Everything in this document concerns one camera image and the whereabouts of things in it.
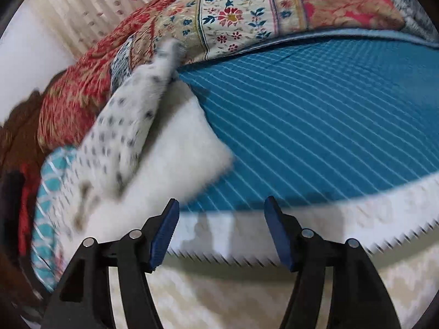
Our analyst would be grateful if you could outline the beige striped curtain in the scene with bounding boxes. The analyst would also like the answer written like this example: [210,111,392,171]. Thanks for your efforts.
[31,0,234,66]

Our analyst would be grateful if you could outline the teal lattice pillow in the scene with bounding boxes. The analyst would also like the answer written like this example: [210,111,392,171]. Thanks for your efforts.
[31,146,81,292]

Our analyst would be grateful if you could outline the brown cloth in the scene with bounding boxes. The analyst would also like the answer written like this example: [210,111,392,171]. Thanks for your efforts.
[0,69,69,179]

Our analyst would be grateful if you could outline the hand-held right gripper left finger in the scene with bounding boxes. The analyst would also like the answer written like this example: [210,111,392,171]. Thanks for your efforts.
[41,198,180,329]

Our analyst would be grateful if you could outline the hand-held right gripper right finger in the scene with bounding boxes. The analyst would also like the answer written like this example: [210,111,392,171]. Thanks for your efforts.
[264,196,402,329]

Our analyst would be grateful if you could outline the red floral quilt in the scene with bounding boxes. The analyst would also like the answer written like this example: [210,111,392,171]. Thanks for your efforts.
[38,0,439,155]

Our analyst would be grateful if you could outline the cream spotted fleece garment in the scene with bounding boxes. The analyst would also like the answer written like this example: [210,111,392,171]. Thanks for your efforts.
[62,38,234,247]

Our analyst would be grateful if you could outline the red cloth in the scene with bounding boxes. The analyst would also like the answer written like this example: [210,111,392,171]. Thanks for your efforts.
[19,163,41,254]

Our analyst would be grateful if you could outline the patterned bedspread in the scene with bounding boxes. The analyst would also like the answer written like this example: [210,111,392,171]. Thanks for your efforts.
[31,29,439,329]

